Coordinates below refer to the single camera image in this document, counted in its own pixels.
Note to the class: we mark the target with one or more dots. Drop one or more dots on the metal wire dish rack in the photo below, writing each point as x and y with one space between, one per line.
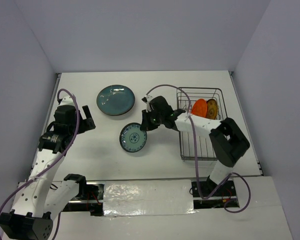
186 97

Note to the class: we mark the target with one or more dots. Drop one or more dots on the silver foil tape strip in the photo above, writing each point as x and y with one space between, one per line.
147 198

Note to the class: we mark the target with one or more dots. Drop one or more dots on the small yellow brown plate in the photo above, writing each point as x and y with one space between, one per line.
212 109

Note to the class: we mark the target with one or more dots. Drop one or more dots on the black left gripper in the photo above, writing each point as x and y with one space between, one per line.
87 124

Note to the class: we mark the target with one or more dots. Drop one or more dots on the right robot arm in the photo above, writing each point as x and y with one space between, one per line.
228 141

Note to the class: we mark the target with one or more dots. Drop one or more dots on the dark teal glazed plate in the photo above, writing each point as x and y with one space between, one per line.
115 100

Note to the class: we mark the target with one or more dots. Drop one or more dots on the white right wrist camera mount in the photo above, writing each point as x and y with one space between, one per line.
147 99

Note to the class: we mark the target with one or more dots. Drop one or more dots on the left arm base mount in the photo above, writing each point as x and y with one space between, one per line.
91 202

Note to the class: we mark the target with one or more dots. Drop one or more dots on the small blue patterned plate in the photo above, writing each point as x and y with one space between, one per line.
131 138

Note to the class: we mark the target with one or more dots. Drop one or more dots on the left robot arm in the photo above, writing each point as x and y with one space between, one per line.
33 213

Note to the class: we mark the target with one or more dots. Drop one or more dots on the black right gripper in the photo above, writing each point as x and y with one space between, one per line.
146 124

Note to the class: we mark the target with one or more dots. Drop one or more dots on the orange plate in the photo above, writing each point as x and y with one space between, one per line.
200 108

